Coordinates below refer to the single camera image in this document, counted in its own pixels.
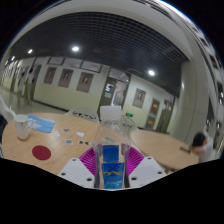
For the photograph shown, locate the glazed corridor door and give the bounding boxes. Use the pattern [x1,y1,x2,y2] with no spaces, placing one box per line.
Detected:
[98,76,130,118]

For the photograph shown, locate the clear blue-labelled water bottle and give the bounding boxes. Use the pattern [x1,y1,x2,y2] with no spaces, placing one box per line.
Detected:
[91,105,132,191]

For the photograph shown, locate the person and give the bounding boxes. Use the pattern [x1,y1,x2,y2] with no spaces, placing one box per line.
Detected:
[190,131,218,162]

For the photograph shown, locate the white lattice plastic chair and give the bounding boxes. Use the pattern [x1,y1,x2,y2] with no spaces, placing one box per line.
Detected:
[64,106,100,123]
[119,114,138,135]

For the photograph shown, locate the light blue paper booklet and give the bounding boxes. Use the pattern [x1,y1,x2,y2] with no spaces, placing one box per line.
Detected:
[27,114,56,134]

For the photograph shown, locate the round ceiling lights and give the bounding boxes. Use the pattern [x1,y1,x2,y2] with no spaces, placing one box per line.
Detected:
[4,45,156,77]

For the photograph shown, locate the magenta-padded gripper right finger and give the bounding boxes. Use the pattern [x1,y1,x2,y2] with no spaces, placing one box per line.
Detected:
[125,146,168,189]

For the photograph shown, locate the round wooden table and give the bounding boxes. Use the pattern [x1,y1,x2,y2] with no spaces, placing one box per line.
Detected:
[130,128,201,174]

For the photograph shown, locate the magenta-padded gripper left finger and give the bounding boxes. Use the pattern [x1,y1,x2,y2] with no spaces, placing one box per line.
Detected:
[57,147,100,189]

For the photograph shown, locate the flat round red coaster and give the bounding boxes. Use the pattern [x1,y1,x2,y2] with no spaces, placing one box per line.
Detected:
[31,145,52,161]

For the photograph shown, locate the white ceramic mug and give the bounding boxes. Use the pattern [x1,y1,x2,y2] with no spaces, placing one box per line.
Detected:
[13,114,35,141]

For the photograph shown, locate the framed wall pictures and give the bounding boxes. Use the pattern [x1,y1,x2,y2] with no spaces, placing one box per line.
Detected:
[14,64,148,109]

